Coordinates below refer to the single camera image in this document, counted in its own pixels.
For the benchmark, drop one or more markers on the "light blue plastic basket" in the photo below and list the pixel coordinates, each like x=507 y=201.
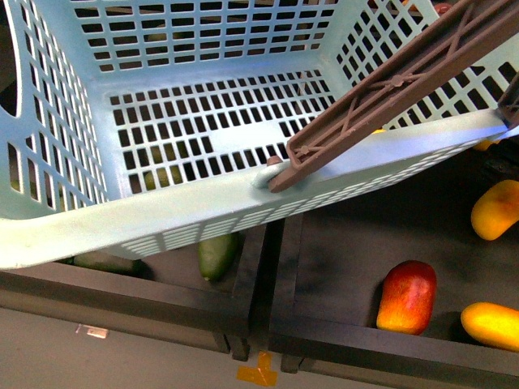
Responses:
x=142 y=126

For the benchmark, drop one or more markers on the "yellow mango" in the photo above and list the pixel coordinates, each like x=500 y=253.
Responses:
x=492 y=324
x=496 y=211

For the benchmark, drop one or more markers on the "yellow mango upright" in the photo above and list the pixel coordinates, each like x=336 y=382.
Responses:
x=496 y=211

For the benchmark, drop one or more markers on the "green avocado front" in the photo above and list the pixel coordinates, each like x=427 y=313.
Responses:
x=216 y=255

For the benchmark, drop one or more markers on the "dark wooden display stand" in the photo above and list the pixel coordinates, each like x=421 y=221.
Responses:
x=305 y=289

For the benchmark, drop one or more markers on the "orange floor tape marker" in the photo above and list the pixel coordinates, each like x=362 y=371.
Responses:
x=262 y=374

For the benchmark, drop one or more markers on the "brown basket handle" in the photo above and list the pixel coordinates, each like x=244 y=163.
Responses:
x=463 y=35

